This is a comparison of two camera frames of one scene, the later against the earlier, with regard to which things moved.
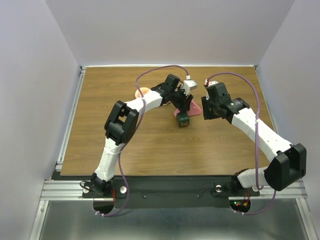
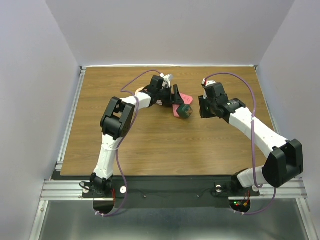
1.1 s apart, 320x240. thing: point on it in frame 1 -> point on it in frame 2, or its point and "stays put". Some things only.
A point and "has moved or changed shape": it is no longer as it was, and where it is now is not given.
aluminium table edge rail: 59,163 stays put
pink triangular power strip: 194,109 has moved or changed shape
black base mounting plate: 169,192 stays put
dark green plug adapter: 183,119 has moved or changed shape
